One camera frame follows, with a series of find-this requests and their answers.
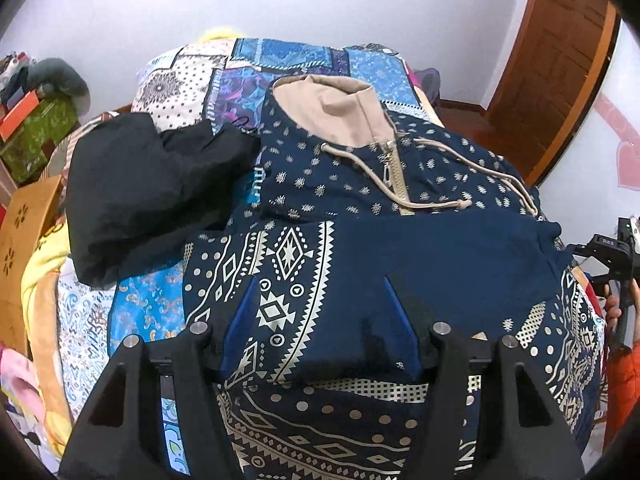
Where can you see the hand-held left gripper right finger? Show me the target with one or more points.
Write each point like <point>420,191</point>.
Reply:
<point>401,321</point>

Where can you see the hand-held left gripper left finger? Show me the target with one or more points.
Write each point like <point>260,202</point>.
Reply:
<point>236,321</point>

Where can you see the navy patterned hoodie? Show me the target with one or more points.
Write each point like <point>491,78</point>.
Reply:
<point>450,260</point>

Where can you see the person's right forearm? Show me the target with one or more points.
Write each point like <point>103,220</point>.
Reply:
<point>625,385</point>

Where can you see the person's right hand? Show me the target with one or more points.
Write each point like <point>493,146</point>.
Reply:
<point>612,306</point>

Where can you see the black garment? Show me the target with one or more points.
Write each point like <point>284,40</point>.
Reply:
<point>140,185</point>

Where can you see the yellow blanket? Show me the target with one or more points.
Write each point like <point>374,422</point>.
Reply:
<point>42,320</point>

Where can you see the wooden door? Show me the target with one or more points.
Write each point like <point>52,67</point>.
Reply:
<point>550,60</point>

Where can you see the pink cloth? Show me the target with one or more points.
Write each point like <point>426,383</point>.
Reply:
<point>20,385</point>

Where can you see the dark purple bag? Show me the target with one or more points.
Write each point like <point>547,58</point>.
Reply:
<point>427,85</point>

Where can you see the patchwork blanket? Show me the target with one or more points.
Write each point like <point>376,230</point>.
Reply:
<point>190,80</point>

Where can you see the green box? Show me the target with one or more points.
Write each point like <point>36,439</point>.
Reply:
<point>37,135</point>

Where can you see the yellow pillow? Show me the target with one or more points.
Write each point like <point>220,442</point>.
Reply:
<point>217,35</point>

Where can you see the orange box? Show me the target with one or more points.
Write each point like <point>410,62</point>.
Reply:
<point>17,115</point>

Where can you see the pink heart wall sticker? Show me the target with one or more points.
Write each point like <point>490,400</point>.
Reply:
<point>625,160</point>

